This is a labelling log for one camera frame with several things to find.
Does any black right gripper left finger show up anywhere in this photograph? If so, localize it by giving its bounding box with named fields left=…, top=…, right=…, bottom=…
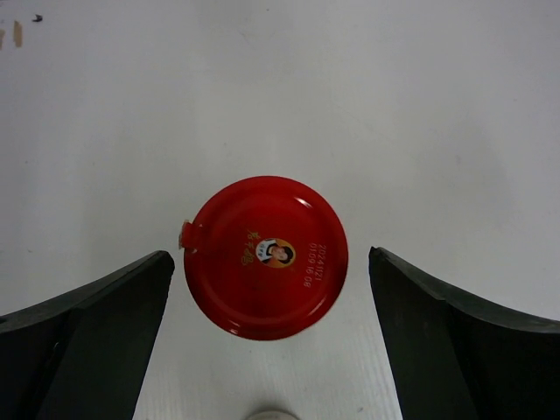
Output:
left=1, top=251, right=175, bottom=419

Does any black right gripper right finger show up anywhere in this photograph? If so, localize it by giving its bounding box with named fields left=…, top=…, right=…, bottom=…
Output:
left=369, top=248, right=559, bottom=419

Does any red lid sauce jar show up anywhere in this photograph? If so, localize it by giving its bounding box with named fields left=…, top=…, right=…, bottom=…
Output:
left=178, top=176, right=349, bottom=340

